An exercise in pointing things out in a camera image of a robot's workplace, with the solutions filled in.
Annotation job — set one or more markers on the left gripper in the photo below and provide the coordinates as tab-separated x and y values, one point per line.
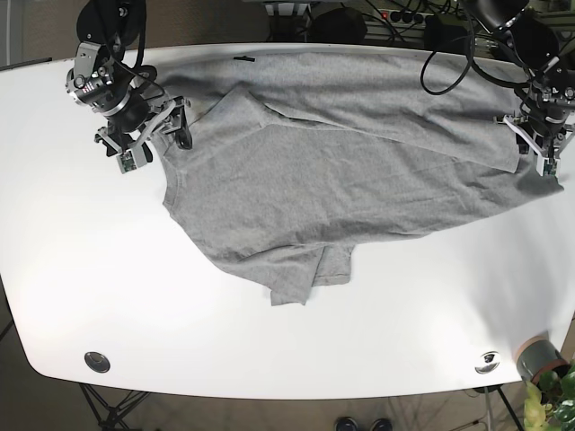
541	126

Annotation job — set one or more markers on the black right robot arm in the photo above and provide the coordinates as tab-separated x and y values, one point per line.
120	26

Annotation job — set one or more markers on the right metal table grommet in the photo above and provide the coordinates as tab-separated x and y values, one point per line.
487	362

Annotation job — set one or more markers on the green potted plant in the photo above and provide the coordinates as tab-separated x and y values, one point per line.
549	405

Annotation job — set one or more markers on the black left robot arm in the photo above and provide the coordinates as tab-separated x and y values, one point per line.
529	43

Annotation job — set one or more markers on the grey plant pot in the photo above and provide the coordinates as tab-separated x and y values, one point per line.
537	356

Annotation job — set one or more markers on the left metal table grommet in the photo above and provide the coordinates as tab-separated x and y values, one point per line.
97	362

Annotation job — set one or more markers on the metal table grommet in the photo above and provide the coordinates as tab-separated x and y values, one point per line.
487	362
97	362

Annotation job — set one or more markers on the grey printed T-shirt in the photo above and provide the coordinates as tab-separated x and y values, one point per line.
299	158

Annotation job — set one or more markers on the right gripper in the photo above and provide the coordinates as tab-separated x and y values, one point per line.
110	89

